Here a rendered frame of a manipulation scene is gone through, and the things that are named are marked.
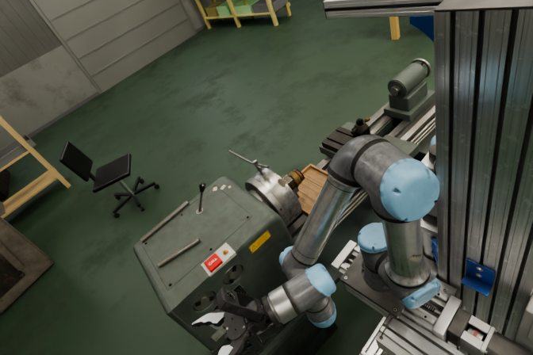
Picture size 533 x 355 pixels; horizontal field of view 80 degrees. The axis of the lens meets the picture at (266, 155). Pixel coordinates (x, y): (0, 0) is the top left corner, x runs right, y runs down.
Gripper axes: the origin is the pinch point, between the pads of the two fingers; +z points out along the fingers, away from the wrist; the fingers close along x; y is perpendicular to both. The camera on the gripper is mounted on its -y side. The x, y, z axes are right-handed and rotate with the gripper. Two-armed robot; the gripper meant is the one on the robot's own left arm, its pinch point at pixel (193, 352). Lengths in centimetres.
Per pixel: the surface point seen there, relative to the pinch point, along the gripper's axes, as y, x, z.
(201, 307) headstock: 39, 47, 11
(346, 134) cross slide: 47, 118, -102
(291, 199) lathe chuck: 35, 73, -45
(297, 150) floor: 126, 257, -100
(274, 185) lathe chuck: 27, 78, -41
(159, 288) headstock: 26, 55, 22
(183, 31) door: 17, 920, -90
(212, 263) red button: 25, 51, -2
